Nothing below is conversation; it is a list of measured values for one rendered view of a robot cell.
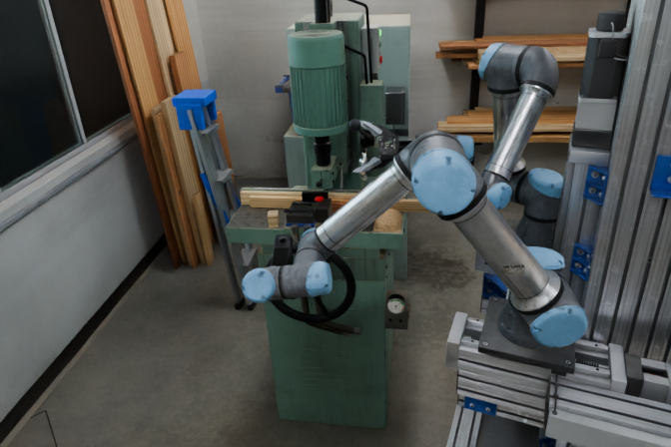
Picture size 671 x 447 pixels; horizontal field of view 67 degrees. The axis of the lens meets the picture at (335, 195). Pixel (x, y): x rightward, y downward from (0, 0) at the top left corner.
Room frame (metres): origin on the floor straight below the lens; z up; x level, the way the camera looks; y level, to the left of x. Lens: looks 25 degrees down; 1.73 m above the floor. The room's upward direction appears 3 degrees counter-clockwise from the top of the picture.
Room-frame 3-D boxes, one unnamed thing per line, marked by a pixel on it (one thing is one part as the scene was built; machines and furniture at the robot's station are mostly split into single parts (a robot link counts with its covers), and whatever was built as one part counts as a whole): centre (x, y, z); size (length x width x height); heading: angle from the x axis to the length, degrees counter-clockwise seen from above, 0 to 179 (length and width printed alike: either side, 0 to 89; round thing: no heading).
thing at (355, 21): (1.92, -0.01, 1.16); 0.22 x 0.22 x 0.72; 80
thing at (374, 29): (1.92, -0.16, 1.40); 0.10 x 0.06 x 0.16; 170
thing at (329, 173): (1.65, 0.03, 1.03); 0.14 x 0.07 x 0.09; 170
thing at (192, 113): (2.37, 0.58, 0.58); 0.27 x 0.25 x 1.16; 80
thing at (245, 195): (1.66, 0.05, 0.93); 0.60 x 0.02 x 0.05; 80
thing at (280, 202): (1.62, -0.01, 0.92); 0.65 x 0.02 x 0.04; 80
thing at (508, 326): (1.04, -0.48, 0.87); 0.15 x 0.15 x 0.10
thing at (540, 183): (1.50, -0.68, 0.98); 0.13 x 0.12 x 0.14; 40
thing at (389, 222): (1.51, -0.17, 0.92); 0.14 x 0.09 x 0.04; 170
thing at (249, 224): (1.53, 0.08, 0.87); 0.61 x 0.30 x 0.06; 80
